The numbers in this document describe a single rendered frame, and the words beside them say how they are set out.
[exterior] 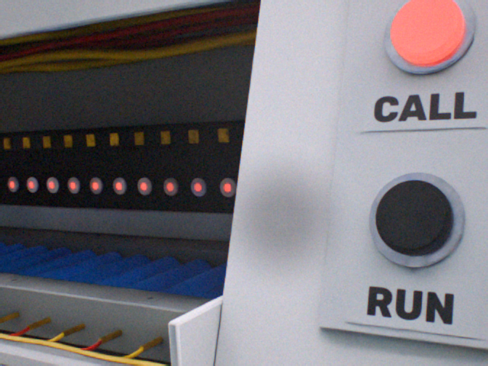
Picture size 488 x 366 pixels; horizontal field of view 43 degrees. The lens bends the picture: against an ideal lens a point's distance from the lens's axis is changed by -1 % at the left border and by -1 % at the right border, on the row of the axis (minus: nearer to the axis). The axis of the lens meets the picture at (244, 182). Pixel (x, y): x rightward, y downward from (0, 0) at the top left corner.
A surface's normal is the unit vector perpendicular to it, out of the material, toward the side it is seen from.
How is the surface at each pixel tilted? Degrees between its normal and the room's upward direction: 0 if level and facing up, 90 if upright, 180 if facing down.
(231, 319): 90
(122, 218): 110
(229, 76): 90
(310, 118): 90
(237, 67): 90
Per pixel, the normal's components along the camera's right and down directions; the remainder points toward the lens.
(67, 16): -0.50, 0.11
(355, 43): -0.49, -0.23
